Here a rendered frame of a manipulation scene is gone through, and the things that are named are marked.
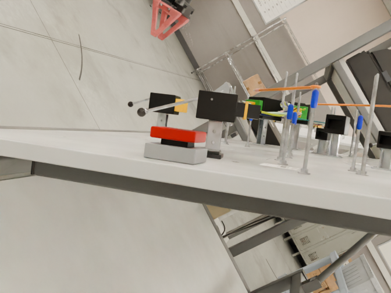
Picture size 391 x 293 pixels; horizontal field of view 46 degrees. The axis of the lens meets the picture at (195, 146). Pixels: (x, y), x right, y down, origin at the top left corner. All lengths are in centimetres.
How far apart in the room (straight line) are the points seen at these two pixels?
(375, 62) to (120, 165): 140
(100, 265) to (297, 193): 53
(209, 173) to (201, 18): 818
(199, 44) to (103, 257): 775
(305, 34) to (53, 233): 776
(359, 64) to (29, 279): 136
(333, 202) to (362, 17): 809
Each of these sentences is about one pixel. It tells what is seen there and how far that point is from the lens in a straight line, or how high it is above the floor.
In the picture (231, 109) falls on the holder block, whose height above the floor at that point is 116.
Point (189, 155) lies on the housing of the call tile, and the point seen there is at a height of 112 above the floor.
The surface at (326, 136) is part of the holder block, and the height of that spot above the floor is 127.
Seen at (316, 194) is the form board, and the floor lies 122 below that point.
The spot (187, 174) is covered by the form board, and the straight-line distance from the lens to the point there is 44.
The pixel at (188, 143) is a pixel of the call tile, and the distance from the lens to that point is 49.
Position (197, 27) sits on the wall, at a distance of 858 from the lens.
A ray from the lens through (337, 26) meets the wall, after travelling 842.
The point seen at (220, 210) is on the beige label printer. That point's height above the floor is 80.
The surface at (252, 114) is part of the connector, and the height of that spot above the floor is 118.
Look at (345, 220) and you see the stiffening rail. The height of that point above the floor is 122.
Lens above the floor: 124
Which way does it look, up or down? 13 degrees down
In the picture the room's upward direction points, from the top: 61 degrees clockwise
